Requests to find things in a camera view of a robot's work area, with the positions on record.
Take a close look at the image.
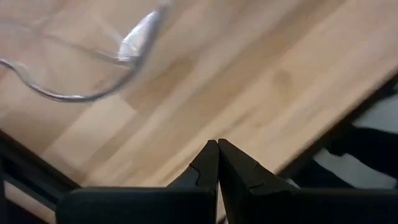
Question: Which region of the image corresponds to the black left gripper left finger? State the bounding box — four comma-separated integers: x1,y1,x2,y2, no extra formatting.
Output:
55,139,220,224

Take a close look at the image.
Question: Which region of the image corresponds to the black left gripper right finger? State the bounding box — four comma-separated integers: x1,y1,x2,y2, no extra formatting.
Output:
217,139,398,224

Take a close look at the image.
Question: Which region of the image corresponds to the clear plastic container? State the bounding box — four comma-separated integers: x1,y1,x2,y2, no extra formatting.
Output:
0,0,171,103

